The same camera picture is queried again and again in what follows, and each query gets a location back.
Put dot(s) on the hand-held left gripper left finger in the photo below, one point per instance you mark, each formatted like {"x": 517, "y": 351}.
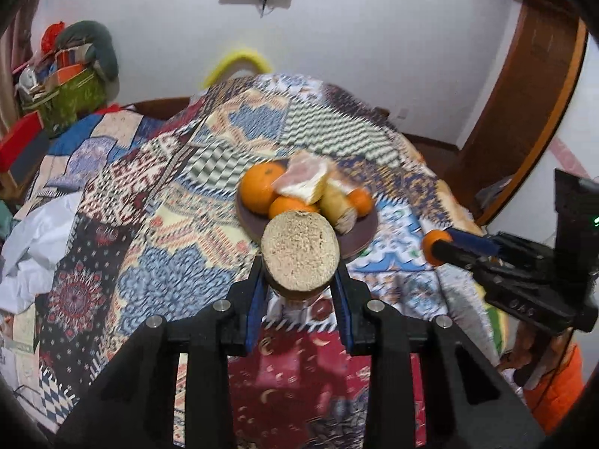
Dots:
{"x": 255, "y": 301}

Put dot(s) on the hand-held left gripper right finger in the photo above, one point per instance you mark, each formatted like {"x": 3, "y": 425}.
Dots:
{"x": 342, "y": 311}

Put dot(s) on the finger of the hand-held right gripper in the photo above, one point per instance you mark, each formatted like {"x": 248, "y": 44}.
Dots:
{"x": 472, "y": 242}
{"x": 456, "y": 255}

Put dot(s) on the round brown bread slice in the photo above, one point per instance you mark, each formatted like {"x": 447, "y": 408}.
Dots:
{"x": 299, "y": 252}

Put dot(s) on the grey round plate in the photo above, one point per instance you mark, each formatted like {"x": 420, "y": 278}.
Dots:
{"x": 360, "y": 238}

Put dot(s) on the medium orange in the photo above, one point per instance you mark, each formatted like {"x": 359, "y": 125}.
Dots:
{"x": 289, "y": 206}

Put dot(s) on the large orange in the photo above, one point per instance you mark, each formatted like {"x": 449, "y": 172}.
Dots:
{"x": 259, "y": 188}

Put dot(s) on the person's right forearm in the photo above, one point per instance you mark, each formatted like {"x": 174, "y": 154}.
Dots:
{"x": 561, "y": 383}

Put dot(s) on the patchwork printed blanket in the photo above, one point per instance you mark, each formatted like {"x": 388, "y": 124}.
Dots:
{"x": 164, "y": 206}

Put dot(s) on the wooden bed footboard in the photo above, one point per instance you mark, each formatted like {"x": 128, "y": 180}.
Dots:
{"x": 159, "y": 106}

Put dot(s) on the green fabric storage bag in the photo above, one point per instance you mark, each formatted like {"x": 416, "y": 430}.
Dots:
{"x": 70, "y": 98}

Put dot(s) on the red box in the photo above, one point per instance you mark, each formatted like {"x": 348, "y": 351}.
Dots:
{"x": 18, "y": 140}

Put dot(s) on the orange box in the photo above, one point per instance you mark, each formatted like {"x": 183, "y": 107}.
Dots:
{"x": 70, "y": 74}

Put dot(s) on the grey curved pillow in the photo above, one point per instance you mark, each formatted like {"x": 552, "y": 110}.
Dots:
{"x": 96, "y": 44}

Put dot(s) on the red plastic bag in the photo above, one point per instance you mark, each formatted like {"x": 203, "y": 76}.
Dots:
{"x": 51, "y": 36}

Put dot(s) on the striped brown curtain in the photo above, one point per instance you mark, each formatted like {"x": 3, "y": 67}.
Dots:
{"x": 16, "y": 56}

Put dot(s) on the wooden door frame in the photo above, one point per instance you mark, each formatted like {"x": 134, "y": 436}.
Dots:
{"x": 524, "y": 117}

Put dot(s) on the white wall socket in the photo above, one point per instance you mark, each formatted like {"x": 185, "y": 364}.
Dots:
{"x": 403, "y": 113}

